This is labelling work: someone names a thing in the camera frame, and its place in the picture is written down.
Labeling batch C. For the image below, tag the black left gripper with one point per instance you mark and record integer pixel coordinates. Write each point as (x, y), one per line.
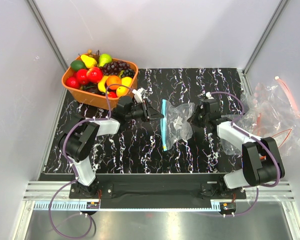
(146, 110)

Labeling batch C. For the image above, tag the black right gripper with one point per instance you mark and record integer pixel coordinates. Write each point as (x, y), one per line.
(193, 120)

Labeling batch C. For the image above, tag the clear blue zip top bag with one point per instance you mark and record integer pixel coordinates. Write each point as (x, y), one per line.
(174, 125)

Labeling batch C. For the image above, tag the orange toy orange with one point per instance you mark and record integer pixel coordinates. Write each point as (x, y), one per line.
(113, 82)

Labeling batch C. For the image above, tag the yellow toy banana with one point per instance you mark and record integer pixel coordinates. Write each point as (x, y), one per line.
(102, 85)

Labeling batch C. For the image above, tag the red toy apple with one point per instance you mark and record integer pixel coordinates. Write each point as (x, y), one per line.
(94, 75)
(81, 76)
(72, 82)

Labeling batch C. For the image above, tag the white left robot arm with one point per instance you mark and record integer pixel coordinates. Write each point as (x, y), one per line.
(77, 140)

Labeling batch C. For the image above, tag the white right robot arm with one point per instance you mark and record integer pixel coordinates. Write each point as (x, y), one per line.
(261, 160)

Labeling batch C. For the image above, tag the black marble pattern mat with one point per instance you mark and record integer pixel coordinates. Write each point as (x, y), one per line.
(138, 149)

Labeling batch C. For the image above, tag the small yellow toy lemon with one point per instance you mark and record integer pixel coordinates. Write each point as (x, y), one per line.
(121, 91)

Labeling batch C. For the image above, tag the small red toy fruit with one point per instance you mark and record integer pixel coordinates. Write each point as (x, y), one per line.
(112, 94)

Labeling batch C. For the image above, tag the dark toy blackberry cluster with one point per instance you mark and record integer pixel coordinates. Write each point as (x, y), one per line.
(128, 73)

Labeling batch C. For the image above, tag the orange plastic fruit basket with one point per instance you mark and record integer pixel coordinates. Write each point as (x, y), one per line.
(97, 100)

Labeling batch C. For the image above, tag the purple toy grape bunch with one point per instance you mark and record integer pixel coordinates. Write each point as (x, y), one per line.
(114, 67)

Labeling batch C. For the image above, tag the green toy pear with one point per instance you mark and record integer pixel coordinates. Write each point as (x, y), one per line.
(104, 59)

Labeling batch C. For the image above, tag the yellow toy pear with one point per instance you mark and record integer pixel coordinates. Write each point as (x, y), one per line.
(88, 61)

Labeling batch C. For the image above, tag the pile of spare plastic bags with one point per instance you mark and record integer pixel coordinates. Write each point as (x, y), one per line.
(271, 111)

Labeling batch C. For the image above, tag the green toy lime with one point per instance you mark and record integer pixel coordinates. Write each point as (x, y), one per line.
(77, 65)

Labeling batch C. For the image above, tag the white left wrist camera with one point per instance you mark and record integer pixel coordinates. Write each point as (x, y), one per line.
(138, 94)

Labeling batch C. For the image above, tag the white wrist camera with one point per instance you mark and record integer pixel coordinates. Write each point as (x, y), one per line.
(208, 95)
(138, 94)

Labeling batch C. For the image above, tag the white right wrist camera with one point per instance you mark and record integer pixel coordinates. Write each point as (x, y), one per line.
(208, 95)

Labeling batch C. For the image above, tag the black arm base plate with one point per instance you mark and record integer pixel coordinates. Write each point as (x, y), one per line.
(112, 186)

